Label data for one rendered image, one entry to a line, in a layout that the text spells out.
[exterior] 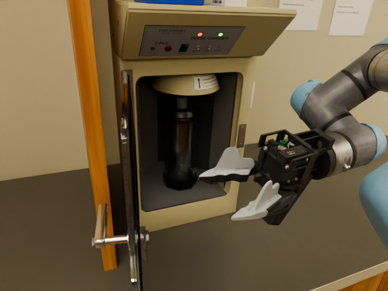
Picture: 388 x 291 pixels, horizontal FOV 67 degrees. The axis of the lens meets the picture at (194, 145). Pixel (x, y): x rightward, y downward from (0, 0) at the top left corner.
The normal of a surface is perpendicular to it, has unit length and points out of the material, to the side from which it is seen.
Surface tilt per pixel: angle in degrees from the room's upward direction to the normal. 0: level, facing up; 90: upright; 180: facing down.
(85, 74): 90
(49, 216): 0
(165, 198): 0
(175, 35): 135
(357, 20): 90
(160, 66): 90
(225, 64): 90
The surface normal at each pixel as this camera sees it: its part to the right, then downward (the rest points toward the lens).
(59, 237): 0.04, -0.89
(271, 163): -0.87, 0.19
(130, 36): 0.23, 0.94
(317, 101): -0.49, -0.26
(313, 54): 0.37, 0.44
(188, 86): 0.14, 0.06
